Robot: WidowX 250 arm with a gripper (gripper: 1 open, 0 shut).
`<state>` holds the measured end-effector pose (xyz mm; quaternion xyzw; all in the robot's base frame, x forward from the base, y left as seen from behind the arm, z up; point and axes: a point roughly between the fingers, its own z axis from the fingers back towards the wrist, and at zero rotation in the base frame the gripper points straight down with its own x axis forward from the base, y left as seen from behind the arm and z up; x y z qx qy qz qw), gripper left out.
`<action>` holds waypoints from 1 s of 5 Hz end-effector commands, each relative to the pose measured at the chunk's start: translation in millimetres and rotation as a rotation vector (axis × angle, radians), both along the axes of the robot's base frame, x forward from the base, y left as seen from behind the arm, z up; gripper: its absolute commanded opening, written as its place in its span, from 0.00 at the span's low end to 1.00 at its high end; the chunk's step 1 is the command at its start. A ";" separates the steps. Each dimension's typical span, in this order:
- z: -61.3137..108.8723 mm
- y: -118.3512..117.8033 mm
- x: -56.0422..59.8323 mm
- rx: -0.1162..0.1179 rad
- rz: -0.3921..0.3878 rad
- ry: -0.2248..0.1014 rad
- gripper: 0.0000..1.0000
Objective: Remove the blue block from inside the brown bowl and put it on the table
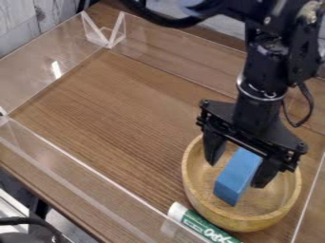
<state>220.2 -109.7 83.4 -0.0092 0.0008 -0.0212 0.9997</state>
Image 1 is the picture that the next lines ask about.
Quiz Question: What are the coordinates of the clear acrylic front wall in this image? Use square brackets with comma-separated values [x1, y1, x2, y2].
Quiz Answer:
[0, 117, 208, 243]

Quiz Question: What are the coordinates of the brown wooden bowl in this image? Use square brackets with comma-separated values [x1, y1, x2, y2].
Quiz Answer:
[182, 136, 302, 233]

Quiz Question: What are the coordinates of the clear acrylic corner bracket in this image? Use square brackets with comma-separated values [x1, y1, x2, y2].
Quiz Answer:
[82, 11, 126, 49]

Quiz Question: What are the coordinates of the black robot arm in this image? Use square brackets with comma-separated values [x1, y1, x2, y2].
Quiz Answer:
[121, 0, 325, 188]

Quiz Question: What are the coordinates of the blue rectangular block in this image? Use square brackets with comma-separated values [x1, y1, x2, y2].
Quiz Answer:
[213, 148, 262, 206]

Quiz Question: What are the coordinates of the black cable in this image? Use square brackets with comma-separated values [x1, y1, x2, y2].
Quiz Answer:
[0, 216, 63, 243]

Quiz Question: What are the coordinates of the green white marker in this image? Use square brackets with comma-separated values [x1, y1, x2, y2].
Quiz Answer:
[167, 202, 244, 243]

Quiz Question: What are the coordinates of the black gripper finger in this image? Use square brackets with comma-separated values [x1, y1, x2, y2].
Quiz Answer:
[204, 129, 228, 166]
[250, 158, 282, 188]

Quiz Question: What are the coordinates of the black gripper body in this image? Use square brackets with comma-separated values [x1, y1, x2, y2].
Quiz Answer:
[197, 79, 308, 172]

